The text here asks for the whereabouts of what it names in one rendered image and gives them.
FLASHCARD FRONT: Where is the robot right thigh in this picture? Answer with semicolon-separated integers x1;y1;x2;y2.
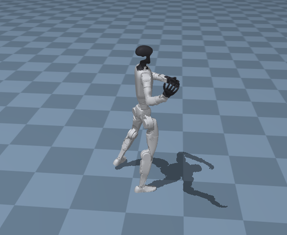
140;114;159;159

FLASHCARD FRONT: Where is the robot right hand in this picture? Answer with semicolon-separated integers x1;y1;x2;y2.
163;82;179;98

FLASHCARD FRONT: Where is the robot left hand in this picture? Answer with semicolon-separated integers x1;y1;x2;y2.
164;76;180;88

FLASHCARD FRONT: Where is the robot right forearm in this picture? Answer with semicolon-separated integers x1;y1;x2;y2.
146;94;168;105

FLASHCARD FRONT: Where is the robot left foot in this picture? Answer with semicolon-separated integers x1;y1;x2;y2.
113;156;126;166

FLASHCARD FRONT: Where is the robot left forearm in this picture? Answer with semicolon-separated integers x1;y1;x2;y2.
152;72;167;83

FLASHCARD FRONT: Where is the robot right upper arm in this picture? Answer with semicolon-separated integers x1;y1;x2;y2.
141;73;154;106

